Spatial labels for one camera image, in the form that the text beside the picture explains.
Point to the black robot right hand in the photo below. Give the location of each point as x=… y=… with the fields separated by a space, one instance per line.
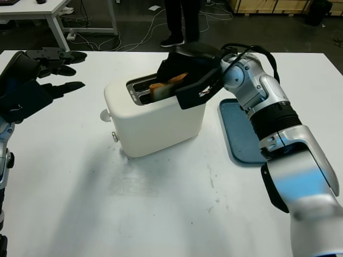
x=198 y=52

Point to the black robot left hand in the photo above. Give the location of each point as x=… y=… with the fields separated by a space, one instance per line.
x=18 y=69

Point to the browned toast slice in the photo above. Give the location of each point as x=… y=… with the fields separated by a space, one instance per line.
x=160 y=91

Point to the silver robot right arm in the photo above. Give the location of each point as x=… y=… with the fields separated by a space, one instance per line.
x=294 y=174

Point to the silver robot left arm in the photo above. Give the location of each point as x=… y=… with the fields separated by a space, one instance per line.
x=4 y=160

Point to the person in beige jacket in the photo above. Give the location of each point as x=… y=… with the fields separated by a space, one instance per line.
x=174 y=18

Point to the cream two-slot toaster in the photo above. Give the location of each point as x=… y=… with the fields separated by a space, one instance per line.
x=160 y=125

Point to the white toaster lever knob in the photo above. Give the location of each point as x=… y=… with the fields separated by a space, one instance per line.
x=104 y=115

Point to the white metal-legged desk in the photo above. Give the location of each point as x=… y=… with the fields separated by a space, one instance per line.
x=26 y=8

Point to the white paper sheet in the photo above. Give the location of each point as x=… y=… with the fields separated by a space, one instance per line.
x=153 y=8

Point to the blue plastic tray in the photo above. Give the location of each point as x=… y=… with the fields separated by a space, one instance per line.
x=233 y=134

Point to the black bag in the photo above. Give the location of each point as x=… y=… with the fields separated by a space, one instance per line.
x=319 y=13

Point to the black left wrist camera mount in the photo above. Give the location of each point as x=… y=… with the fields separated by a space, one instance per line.
x=21 y=104

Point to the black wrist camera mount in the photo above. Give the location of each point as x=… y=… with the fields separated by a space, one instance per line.
x=195 y=93
x=21 y=104

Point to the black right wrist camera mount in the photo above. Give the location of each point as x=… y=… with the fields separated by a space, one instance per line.
x=195 y=93

